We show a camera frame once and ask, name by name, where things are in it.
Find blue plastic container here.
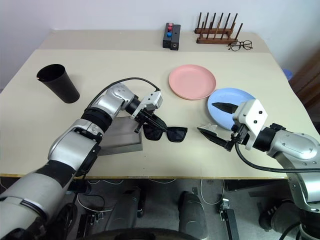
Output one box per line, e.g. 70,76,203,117
282,68,294,81

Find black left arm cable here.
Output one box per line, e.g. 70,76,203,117
86,77,161,111

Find pink plate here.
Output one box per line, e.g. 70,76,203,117
168,64,217,101

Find brown wooden peg rack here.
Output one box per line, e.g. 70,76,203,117
194,12,244,45

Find black metal stand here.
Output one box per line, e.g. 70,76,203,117
216,197,241,240

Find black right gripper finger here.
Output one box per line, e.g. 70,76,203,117
196,127,230,151
211,101,240,115

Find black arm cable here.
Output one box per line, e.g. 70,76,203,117
86,77,161,111
234,143,320,174

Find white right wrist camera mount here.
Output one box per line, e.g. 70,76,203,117
232,98,269,151

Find crumpled white paper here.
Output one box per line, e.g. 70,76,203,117
198,122,219,133

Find blue plate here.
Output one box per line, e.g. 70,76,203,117
206,87,257,132

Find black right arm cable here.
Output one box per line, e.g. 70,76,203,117
234,143,320,174

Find black plastic cup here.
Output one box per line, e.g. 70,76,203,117
35,63,81,104

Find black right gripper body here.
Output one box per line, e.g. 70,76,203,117
225,123,251,152

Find brown wooden furniture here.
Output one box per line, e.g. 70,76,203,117
289,53,320,119

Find black sunglasses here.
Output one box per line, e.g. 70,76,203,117
142,123,189,144

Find grey glasses case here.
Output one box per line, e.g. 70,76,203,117
98,115,144,157

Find dark-rimmed clear eyeglasses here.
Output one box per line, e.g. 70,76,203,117
227,40,254,53

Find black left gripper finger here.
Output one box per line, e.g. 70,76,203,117
145,120,168,133
150,114,168,129

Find black box with coloured buttons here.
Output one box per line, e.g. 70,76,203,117
162,22,174,49

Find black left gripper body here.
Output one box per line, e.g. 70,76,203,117
134,109,157,134

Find white cable under table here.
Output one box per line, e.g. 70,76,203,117
199,178,225,205

